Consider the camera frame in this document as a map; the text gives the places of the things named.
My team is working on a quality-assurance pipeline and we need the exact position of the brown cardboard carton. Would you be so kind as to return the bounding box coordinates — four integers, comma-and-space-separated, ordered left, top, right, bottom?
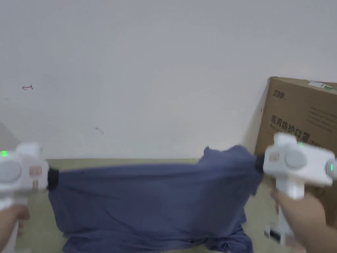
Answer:
254, 76, 337, 228

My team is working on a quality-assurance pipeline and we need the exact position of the person's left hand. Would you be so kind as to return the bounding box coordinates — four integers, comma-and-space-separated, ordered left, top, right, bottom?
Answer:
0, 203, 31, 234

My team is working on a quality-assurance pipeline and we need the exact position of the dark blue shirt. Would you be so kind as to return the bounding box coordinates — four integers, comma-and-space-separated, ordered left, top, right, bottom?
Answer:
47, 145, 264, 253

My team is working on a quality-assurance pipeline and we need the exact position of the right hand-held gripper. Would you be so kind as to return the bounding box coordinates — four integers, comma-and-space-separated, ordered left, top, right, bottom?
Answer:
254, 131, 337, 247

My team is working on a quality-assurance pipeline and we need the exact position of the person's right hand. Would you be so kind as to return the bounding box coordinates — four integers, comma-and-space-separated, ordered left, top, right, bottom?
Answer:
271, 188, 327, 236

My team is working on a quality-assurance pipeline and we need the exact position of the person's right forearm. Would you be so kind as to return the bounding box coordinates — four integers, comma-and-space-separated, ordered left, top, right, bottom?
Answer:
289, 211, 337, 253

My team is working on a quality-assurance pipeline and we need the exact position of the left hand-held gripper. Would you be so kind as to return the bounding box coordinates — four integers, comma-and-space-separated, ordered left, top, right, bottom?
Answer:
0, 142, 60, 253

